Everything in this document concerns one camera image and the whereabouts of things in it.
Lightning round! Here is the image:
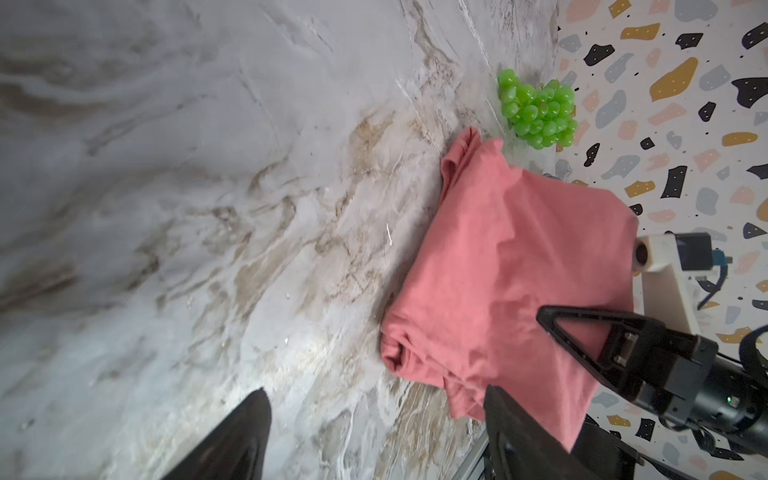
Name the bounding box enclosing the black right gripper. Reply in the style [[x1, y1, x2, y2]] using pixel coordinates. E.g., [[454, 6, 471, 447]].
[[536, 305, 767, 456]]

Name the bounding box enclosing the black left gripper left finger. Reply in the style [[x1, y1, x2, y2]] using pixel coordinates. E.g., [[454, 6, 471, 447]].
[[163, 389, 272, 480]]

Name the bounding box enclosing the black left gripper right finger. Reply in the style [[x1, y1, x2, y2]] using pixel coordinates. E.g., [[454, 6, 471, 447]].
[[484, 385, 595, 480]]

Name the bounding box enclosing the pink t-shirt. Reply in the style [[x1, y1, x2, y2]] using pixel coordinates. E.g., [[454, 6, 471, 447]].
[[380, 127, 638, 449]]

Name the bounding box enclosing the green plastic grape bunch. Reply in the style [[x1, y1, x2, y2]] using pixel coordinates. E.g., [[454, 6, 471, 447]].
[[497, 69, 579, 150]]

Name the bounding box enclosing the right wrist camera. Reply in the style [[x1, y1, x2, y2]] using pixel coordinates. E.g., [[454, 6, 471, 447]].
[[633, 232, 732, 335]]

